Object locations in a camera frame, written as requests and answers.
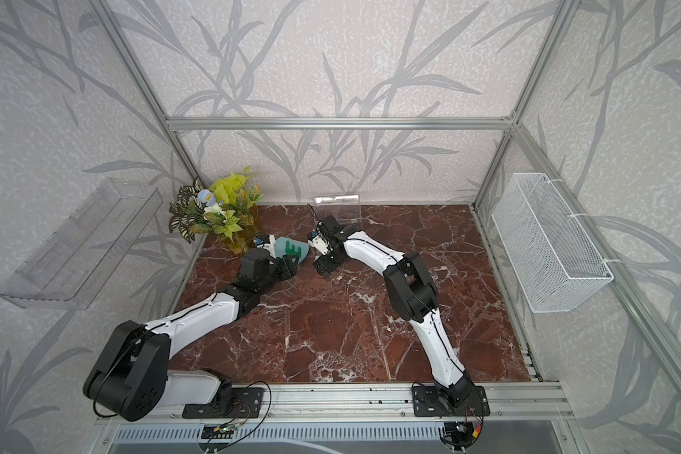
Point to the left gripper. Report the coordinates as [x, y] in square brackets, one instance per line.
[288, 269]

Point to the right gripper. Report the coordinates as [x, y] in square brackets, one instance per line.
[323, 267]

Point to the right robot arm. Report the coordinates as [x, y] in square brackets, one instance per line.
[412, 292]

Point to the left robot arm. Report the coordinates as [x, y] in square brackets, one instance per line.
[131, 376]

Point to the clear acrylic lipstick organizer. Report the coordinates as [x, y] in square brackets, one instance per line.
[346, 209]

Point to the teal dustpan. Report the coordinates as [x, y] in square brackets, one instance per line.
[280, 246]

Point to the artificial plant in vase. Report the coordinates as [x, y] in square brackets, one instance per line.
[227, 209]

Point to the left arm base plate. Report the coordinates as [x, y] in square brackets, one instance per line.
[229, 402]

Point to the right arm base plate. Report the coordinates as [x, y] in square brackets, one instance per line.
[432, 400]

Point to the clear plastic wall shelf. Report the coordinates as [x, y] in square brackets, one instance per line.
[70, 269]

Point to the white wire mesh basket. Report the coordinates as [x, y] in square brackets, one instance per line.
[555, 261]

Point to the aluminium front rail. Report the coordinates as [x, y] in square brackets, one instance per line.
[393, 402]

